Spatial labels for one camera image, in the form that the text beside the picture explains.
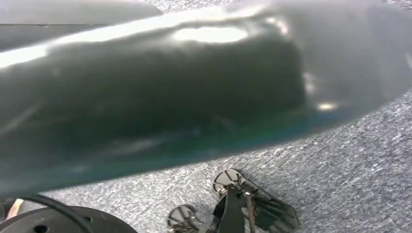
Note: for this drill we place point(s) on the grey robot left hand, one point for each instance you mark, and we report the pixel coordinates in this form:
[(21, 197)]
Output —
[(64, 13)]

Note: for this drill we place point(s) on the black round robot joint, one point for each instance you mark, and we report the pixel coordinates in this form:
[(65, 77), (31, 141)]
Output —
[(48, 222)]

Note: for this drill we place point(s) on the black robot foot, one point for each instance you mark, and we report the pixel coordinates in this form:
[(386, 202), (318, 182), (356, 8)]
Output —
[(270, 212)]

